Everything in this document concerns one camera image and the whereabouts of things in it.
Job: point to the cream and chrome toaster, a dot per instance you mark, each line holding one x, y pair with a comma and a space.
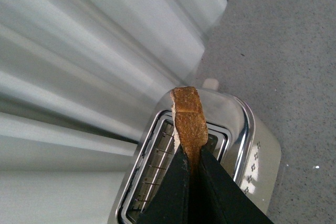
237, 138

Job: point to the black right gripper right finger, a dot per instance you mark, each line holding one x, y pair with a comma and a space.
222, 199

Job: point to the brown bread slice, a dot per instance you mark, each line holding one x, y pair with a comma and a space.
190, 128

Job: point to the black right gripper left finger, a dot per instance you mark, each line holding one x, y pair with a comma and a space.
170, 203

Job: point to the grey curtain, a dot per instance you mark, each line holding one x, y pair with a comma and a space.
79, 82

